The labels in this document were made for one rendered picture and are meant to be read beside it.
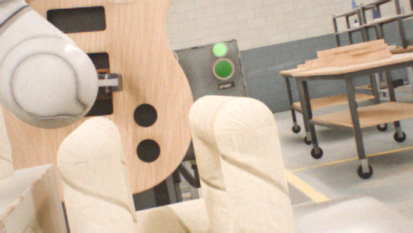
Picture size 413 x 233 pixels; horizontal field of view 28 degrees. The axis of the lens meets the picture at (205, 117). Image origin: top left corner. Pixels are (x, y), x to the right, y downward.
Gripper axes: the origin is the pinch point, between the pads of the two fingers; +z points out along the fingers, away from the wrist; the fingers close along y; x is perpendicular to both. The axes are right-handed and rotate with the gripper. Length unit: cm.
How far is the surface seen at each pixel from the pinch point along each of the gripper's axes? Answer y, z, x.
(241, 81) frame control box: 27.2, 16.1, -0.8
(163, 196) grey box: 11.9, 35.8, -22.9
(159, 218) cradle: 12, -70, -11
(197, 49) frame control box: 19.7, 16.0, 5.3
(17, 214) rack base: 5, -88, -7
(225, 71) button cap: 24.3, 15.3, 1.1
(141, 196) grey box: 7.5, 36.4, -22.7
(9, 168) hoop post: 2, -71, -6
